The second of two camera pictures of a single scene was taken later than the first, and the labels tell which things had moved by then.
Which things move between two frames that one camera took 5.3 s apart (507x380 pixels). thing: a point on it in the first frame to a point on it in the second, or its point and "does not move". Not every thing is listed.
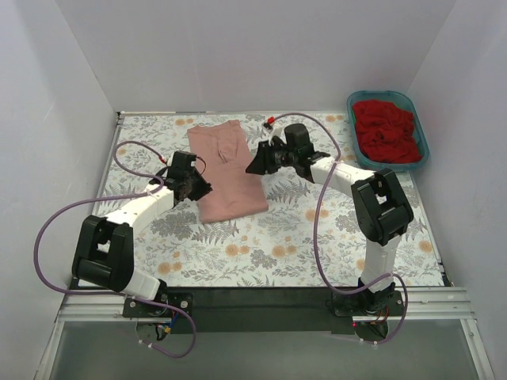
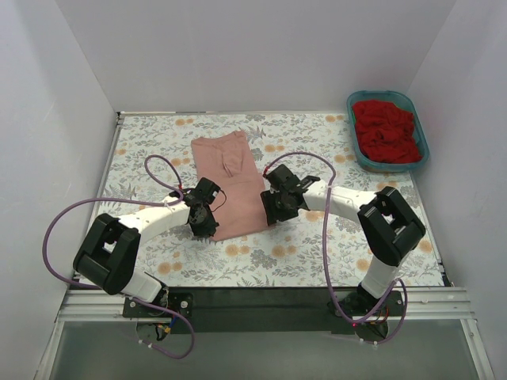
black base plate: (261, 310) does not move
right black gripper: (268, 157) to (270, 207)
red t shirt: (385, 132) does not move
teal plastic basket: (387, 131) does not move
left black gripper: (192, 184) to (207, 229)
